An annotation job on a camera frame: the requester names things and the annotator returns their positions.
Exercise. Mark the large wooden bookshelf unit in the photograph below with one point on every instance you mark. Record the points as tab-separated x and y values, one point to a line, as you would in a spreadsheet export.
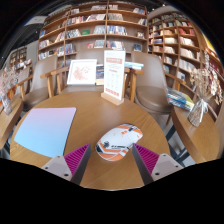
100	23

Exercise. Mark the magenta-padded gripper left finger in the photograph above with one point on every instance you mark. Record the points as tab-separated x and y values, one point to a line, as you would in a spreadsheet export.
77	160

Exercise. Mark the pastel blue-pink mouse pad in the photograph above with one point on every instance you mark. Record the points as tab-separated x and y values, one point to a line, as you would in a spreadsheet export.
45	130

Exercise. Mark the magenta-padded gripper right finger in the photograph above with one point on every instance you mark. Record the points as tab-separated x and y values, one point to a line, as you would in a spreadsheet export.
147	160

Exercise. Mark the white sign in wooden base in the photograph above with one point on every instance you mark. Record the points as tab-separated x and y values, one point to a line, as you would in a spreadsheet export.
114	75

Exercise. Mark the stack of colourful magazines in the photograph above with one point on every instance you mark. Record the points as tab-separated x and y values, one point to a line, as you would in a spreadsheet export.
180	99

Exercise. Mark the curved wooden bookshelf unit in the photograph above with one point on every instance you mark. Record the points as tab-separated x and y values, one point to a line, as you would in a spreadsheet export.
181	43

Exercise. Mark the round wooden side table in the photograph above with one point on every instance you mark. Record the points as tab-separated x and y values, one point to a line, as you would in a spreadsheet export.
8	123
196	140

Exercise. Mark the dark book with gold base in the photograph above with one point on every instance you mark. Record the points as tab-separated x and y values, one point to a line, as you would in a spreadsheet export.
99	75

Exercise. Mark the small distant wooden bookshelf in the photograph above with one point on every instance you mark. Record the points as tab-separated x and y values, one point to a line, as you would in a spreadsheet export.
20	58

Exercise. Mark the light blue book stack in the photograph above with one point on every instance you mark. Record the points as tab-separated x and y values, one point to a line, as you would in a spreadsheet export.
135	65

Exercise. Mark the white framed floral picture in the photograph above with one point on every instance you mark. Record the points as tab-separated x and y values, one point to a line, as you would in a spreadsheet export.
82	72

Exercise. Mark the white and orange computer mouse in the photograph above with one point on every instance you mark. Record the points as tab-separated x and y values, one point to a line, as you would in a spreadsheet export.
118	141

